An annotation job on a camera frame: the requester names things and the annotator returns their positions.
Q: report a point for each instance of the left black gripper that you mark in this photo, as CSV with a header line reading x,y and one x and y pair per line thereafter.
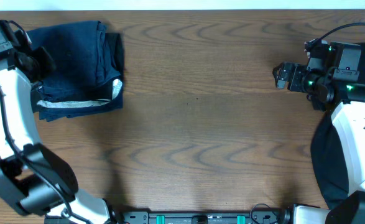
x,y
50,67

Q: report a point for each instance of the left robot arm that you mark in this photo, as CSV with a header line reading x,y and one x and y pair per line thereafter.
x,y
33,179

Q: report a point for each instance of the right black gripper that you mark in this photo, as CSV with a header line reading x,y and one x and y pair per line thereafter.
x,y
298,70

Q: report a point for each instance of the black mounting rail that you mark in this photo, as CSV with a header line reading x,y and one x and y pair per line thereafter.
x,y
260,216

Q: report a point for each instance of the blue denim shorts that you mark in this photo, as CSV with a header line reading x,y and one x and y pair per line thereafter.
x,y
76,45

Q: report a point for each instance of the black garment pile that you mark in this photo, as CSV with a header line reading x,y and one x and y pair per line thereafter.
x,y
327,155

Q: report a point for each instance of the folded black shorts white trim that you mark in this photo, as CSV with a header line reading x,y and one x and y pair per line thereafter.
x,y
85,93

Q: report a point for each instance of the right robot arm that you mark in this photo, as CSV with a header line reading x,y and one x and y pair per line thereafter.
x,y
333,80

